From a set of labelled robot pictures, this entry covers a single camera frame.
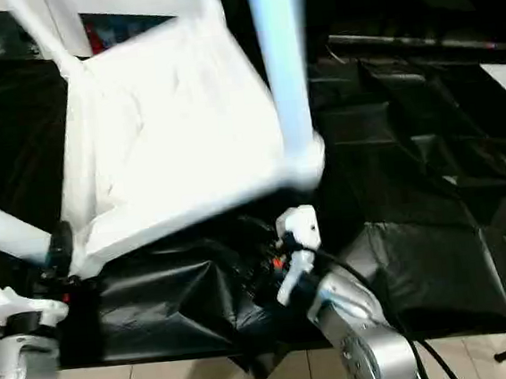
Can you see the white plastic table top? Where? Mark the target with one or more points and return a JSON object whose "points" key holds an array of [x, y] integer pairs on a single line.
{"points": [[183, 115]]}

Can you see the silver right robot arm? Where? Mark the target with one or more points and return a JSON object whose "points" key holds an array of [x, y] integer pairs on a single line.
{"points": [[365, 331]]}

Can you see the black mat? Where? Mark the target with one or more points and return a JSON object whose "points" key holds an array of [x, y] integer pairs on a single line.
{"points": [[414, 183]]}

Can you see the long black bar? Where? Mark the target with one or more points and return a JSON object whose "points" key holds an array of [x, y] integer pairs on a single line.
{"points": [[427, 41]]}

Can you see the white cabinet with glass doors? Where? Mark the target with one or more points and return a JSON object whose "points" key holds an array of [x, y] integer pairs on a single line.
{"points": [[127, 0]]}

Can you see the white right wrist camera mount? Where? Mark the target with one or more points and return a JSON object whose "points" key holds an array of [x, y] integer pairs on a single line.
{"points": [[298, 239]]}

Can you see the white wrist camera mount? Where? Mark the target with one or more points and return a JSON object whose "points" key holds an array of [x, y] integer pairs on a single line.
{"points": [[12, 298], [298, 239]]}

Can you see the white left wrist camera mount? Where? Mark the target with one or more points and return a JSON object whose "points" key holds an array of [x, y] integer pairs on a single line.
{"points": [[12, 298]]}

